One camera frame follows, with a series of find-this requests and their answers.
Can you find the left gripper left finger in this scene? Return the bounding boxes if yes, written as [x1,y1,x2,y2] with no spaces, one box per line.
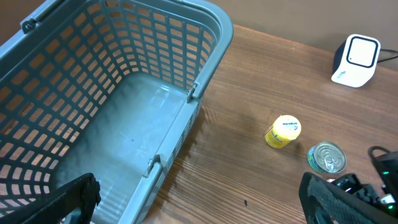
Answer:
[1,173,101,223]

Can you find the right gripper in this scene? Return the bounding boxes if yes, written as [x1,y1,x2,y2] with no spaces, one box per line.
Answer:
[327,173,387,205]

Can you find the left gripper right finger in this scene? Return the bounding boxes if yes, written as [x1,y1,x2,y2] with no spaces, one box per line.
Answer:
[298,172,397,224]

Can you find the silver top tin can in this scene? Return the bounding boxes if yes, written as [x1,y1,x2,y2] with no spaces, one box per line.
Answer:
[307,142,346,174]

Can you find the yellow lid jar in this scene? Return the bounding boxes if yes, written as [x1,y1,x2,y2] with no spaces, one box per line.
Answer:
[264,115,302,149]

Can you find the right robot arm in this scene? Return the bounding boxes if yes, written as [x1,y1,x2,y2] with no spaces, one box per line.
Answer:
[330,146,397,218]

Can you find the white barcode scanner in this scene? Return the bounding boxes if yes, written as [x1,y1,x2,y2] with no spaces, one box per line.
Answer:
[331,34,381,88]

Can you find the grey plastic mesh basket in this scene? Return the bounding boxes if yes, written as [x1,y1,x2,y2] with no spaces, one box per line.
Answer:
[1,1,233,223]

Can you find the scanner black cable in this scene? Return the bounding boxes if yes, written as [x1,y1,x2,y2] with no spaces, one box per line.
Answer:
[376,48,398,64]

